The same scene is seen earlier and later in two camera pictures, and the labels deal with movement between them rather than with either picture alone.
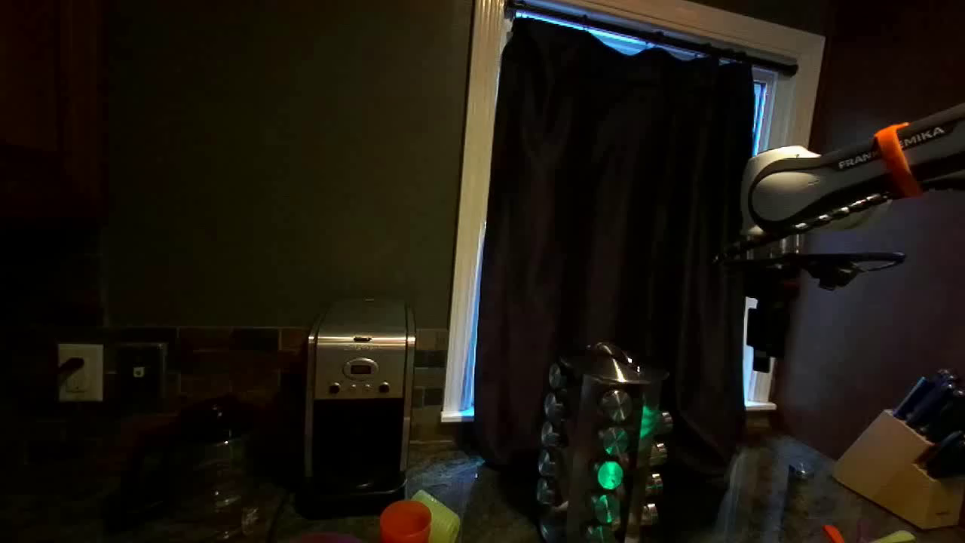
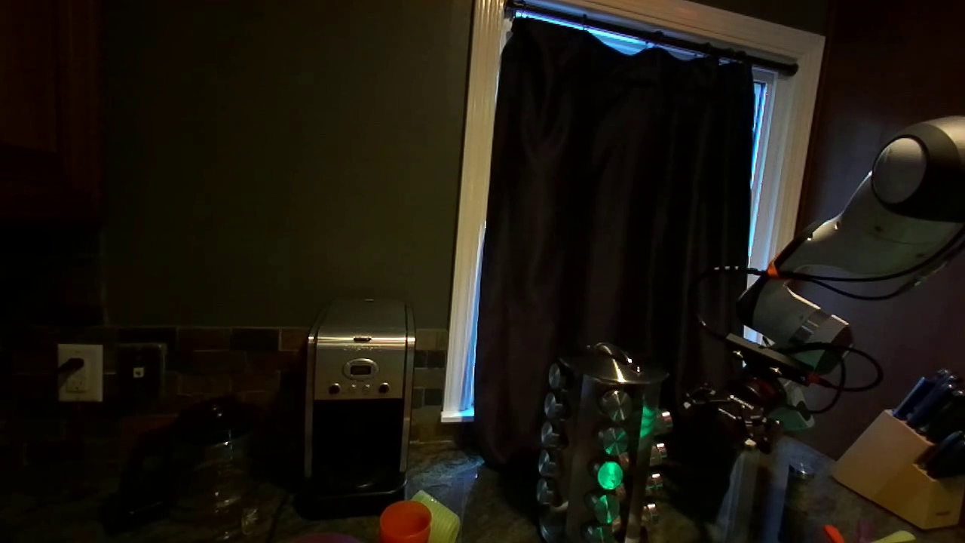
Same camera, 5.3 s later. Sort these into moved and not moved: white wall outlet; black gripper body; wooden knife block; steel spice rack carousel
Moved: black gripper body
Not moved: white wall outlet; steel spice rack carousel; wooden knife block
